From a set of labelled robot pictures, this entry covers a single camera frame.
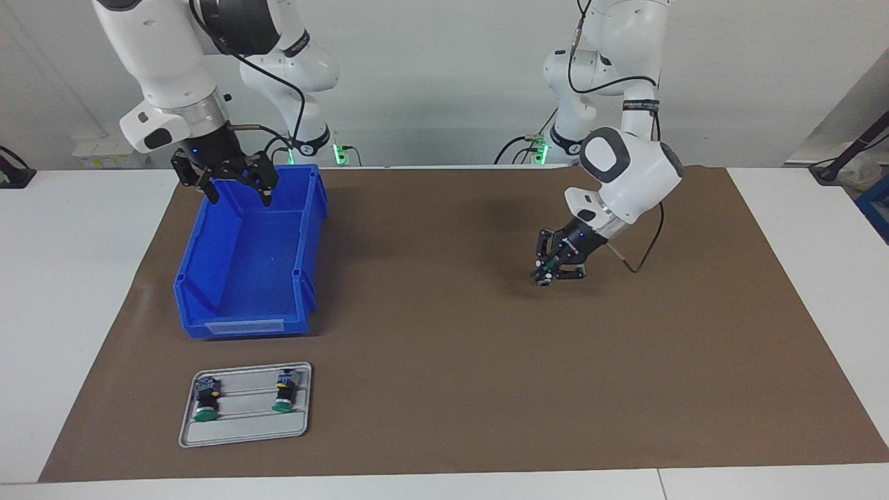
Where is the grey metal tray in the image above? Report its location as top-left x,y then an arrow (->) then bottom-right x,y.
178,362 -> 313,449

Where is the white wall socket box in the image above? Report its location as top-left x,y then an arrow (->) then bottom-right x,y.
72,134 -> 150,169

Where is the black base cable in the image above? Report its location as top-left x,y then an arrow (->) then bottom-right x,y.
493,104 -> 558,166

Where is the blue crate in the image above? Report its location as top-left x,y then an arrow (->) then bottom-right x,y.
856,175 -> 889,245

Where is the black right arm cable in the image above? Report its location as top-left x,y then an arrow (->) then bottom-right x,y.
188,0 -> 308,167

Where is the brown table mat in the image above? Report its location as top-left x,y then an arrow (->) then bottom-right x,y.
38,165 -> 889,483

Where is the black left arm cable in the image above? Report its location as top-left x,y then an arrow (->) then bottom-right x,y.
567,0 -> 665,274

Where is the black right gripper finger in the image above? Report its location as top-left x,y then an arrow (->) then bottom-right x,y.
237,149 -> 280,208
170,154 -> 220,204

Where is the black clamp mount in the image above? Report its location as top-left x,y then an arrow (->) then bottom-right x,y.
0,144 -> 37,190

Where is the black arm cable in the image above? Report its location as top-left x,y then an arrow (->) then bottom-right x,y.
567,0 -> 665,274
188,0 -> 308,167

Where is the blue plastic storage bin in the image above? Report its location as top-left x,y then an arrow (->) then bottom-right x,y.
172,164 -> 329,341

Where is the black stand pole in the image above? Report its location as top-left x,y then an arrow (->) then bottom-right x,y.
809,110 -> 889,185

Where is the clear plastic bag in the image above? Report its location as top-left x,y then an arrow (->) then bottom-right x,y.
840,151 -> 884,192

